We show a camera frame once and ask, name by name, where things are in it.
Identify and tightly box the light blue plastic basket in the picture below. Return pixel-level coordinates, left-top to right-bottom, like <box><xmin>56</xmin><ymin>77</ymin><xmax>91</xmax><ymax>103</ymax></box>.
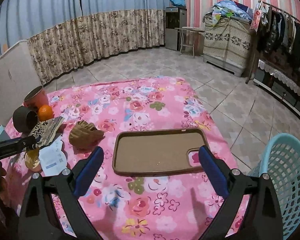
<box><xmin>247</xmin><ymin>133</ymin><xmax>300</xmax><ymax>240</ymax></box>

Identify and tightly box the orange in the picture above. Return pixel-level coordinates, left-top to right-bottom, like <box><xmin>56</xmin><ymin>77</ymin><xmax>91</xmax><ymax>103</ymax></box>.
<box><xmin>38</xmin><ymin>105</ymin><xmax>55</xmax><ymax>122</ymax></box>

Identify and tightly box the beige bowl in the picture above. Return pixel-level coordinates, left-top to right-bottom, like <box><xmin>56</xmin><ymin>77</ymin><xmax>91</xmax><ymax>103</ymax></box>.
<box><xmin>24</xmin><ymin>149</ymin><xmax>42</xmax><ymax>172</ymax></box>

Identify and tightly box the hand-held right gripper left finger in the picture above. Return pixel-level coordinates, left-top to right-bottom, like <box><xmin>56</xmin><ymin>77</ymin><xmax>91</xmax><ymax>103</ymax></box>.
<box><xmin>18</xmin><ymin>146</ymin><xmax>105</xmax><ymax>240</ymax></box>

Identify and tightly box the white cabinet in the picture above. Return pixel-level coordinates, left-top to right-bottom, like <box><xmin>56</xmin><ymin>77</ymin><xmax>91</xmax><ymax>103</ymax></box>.
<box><xmin>0</xmin><ymin>41</ymin><xmax>42</xmax><ymax>128</ymax></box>

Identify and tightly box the light blue tissue box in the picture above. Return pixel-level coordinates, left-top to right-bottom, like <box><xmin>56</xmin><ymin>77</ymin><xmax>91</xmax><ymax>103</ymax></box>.
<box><xmin>0</xmin><ymin>126</ymin><xmax>10</xmax><ymax>144</ymax></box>

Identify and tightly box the pink mug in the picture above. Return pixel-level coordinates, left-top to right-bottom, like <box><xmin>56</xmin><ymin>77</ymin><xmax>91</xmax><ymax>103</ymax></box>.
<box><xmin>23</xmin><ymin>85</ymin><xmax>49</xmax><ymax>112</ymax></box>

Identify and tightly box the blue floral curtain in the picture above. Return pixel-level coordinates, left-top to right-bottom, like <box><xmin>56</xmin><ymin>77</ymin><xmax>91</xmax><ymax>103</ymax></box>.
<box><xmin>80</xmin><ymin>0</ymin><xmax>167</xmax><ymax>64</ymax></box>
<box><xmin>0</xmin><ymin>0</ymin><xmax>84</xmax><ymax>85</ymax></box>

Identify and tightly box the black woven cup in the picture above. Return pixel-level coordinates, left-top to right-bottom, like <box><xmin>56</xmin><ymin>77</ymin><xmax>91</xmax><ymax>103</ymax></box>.
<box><xmin>12</xmin><ymin>106</ymin><xmax>39</xmax><ymax>133</ymax></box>

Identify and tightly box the cloth-covered cabinet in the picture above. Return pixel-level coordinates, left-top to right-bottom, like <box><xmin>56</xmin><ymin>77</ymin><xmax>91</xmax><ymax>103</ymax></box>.
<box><xmin>202</xmin><ymin>14</ymin><xmax>255</xmax><ymax>77</ymax></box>

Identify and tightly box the brown phone case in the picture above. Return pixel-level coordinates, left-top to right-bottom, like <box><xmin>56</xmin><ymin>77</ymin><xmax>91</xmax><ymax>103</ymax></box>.
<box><xmin>112</xmin><ymin>128</ymin><xmax>210</xmax><ymax>178</ymax></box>

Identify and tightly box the pile of folded clothes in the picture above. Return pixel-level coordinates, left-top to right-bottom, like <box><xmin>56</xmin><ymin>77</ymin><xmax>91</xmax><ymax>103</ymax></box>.
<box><xmin>206</xmin><ymin>0</ymin><xmax>254</xmax><ymax>25</ymax></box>

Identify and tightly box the row of hanging clothes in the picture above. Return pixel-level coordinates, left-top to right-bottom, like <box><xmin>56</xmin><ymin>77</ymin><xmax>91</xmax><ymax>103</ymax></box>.
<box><xmin>256</xmin><ymin>6</ymin><xmax>300</xmax><ymax>78</ymax></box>

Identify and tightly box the white paper packet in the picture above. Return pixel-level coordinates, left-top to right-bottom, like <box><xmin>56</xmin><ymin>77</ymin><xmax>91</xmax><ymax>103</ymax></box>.
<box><xmin>38</xmin><ymin>140</ymin><xmax>67</xmax><ymax>177</ymax></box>

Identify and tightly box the pink hanging bag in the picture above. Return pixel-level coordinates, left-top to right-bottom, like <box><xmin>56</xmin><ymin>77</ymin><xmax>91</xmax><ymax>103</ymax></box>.
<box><xmin>250</xmin><ymin>1</ymin><xmax>264</xmax><ymax>32</ymax></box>

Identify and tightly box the pink floral tablecloth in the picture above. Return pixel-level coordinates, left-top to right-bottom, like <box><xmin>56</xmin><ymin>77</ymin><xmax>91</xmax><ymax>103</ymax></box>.
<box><xmin>0</xmin><ymin>76</ymin><xmax>250</xmax><ymax>240</ymax></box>

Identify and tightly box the small side table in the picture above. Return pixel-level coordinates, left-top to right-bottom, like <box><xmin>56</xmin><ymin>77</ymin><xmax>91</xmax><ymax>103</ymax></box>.
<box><xmin>174</xmin><ymin>27</ymin><xmax>205</xmax><ymax>57</ymax></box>

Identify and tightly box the metal clothes rack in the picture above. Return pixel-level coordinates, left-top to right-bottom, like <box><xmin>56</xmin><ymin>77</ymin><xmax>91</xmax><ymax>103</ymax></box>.
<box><xmin>245</xmin><ymin>0</ymin><xmax>300</xmax><ymax>125</ymax></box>

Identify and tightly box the white lace cloth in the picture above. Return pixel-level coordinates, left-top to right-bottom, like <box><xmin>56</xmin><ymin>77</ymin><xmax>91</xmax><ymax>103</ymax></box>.
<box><xmin>258</xmin><ymin>59</ymin><xmax>300</xmax><ymax>98</ymax></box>

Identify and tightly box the grey water dispenser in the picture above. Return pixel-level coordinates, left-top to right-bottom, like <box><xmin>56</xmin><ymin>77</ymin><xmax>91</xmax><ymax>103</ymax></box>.
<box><xmin>165</xmin><ymin>6</ymin><xmax>187</xmax><ymax>51</ymax></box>

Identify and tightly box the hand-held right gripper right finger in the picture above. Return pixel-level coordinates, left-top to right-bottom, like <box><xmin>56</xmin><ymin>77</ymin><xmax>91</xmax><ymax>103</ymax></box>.
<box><xmin>198</xmin><ymin>145</ymin><xmax>283</xmax><ymax>240</ymax></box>

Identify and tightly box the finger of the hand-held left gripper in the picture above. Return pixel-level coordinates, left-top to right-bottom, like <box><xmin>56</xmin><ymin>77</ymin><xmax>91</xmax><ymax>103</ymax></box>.
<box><xmin>0</xmin><ymin>136</ymin><xmax>38</xmax><ymax>159</ymax></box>

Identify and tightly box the brown paper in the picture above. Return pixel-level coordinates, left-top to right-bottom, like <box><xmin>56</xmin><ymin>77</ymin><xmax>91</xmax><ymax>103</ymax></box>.
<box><xmin>69</xmin><ymin>120</ymin><xmax>105</xmax><ymax>149</ymax></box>

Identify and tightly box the patterned snack packet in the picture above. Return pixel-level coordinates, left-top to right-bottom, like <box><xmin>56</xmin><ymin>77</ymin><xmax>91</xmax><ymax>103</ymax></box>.
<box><xmin>27</xmin><ymin>116</ymin><xmax>65</xmax><ymax>148</ymax></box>

